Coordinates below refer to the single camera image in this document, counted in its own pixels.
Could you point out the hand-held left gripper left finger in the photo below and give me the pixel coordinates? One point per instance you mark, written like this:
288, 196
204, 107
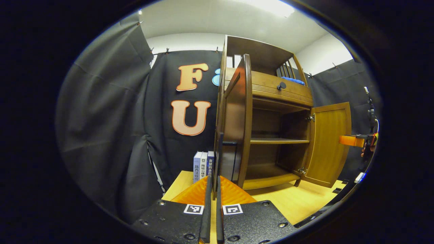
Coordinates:
207, 210

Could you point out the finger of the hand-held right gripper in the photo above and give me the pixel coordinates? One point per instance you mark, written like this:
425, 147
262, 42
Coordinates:
351, 140

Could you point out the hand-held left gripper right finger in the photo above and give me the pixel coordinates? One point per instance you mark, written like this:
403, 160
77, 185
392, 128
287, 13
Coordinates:
219, 210

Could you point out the wooden shoe cabinet door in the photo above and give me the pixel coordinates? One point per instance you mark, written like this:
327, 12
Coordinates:
242, 118
329, 142

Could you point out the wooden double-door shoe cabinet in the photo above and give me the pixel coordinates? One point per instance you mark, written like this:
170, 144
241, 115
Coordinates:
264, 51

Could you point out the light blue standing book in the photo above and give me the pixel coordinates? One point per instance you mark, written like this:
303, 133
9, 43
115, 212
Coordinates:
197, 167

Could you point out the white standing book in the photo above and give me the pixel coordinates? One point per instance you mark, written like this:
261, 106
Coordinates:
203, 166

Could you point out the dark blue standing book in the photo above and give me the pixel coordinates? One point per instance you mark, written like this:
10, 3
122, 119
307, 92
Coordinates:
210, 164

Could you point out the blue folded towel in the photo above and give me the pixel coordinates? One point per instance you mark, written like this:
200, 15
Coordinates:
293, 80

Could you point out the wooden drawer with black knob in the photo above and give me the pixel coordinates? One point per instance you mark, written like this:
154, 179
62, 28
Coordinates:
268, 86

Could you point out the black backdrop cloth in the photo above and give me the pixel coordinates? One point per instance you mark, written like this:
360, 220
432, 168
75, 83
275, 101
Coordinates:
108, 118

